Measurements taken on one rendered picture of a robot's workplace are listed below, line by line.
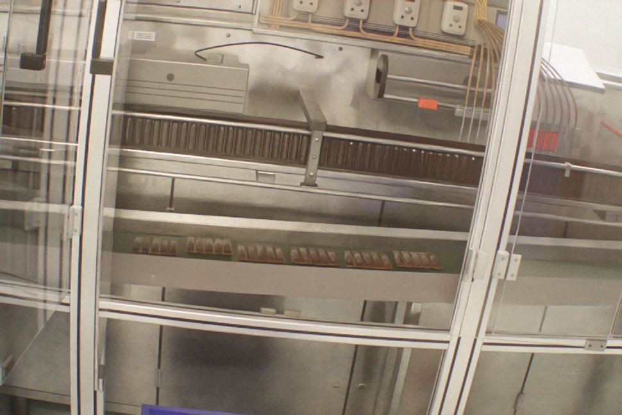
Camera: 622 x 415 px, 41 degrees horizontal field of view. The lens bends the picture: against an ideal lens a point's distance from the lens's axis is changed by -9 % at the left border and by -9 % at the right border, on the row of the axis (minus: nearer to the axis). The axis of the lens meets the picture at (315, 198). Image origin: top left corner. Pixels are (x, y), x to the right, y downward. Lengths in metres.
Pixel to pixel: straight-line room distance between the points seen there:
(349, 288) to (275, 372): 0.45
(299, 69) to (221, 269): 0.59
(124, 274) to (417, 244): 0.70
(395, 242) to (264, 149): 0.38
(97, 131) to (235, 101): 0.34
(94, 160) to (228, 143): 0.36
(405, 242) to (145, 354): 0.73
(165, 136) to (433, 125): 0.73
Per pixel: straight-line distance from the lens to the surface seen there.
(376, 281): 1.98
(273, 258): 1.96
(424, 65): 2.19
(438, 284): 2.01
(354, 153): 2.05
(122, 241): 2.03
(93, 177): 1.81
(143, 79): 1.94
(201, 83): 1.93
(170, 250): 1.96
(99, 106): 1.78
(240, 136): 2.01
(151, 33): 2.24
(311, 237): 2.09
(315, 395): 2.39
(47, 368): 2.39
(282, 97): 2.27
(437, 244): 2.15
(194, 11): 2.27
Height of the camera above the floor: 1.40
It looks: 17 degrees down
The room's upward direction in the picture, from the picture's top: 9 degrees clockwise
